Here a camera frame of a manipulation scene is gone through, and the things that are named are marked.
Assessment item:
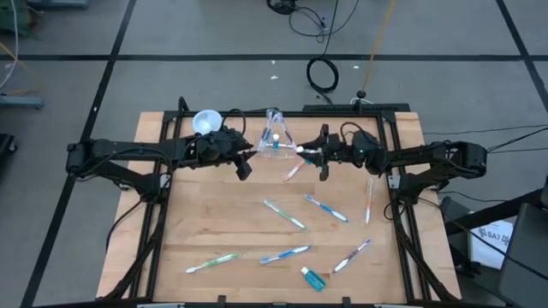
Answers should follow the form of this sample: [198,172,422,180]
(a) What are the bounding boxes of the black equipment case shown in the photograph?
[496,200,548,308]

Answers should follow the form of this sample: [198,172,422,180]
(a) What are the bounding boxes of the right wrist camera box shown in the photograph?
[329,130,350,149]

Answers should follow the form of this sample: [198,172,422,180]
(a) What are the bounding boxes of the black cable bundle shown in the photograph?
[265,0,361,44]

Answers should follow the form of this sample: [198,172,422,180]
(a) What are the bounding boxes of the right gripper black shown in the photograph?
[297,122,354,181]

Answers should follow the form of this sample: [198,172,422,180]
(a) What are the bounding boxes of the green machine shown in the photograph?
[0,0,42,38]

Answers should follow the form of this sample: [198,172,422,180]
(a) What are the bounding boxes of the light green toothbrush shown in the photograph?
[184,252,242,275]

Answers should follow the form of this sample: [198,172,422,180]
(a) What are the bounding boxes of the coiled black floor cable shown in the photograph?
[305,0,342,105]

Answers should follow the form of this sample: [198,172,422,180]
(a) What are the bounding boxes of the clear acrylic organizer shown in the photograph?
[255,107,300,160]

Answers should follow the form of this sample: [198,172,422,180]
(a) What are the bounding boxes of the white floor cable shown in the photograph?
[0,0,21,91]

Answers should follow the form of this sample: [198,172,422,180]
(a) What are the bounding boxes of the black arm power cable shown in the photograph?
[104,198,145,253]

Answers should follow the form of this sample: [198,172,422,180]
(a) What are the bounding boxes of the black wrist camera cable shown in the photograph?
[339,121,366,139]
[221,107,247,134]

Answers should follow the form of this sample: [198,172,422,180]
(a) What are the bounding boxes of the white round cup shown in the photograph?
[191,109,224,134]

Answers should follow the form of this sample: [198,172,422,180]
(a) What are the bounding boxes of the pink toothbrush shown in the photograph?
[283,158,307,184]

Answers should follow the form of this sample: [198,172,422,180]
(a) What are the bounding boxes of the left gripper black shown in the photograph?
[194,126,259,181]

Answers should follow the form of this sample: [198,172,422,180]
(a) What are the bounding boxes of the white printed box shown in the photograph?
[468,219,515,271]

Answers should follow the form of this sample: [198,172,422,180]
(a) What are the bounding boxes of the blue white toothbrush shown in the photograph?
[259,244,313,265]
[259,109,277,151]
[302,193,350,224]

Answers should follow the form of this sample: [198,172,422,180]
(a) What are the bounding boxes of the grey blue floor bar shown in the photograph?
[0,94,45,110]

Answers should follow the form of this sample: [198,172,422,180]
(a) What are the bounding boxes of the yellow hanging cable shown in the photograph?
[361,0,397,93]

